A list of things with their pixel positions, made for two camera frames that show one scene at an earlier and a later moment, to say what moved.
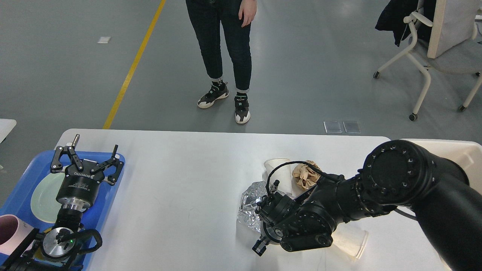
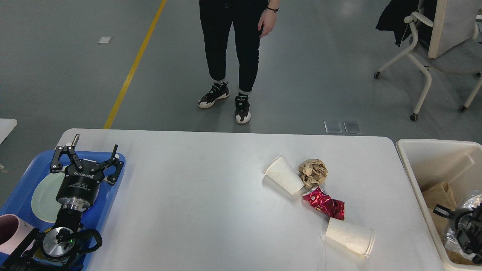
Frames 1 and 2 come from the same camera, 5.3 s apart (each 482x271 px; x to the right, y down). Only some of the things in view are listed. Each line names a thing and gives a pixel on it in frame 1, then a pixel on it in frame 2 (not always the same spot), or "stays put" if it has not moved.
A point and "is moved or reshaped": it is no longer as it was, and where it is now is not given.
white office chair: [452, 42] stays put
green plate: [44, 203] stays put
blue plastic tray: [18, 200] stays put
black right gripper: [273, 235] → [468, 227]
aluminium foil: [247, 215] is moved or reshaped
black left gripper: [78, 188] stays put
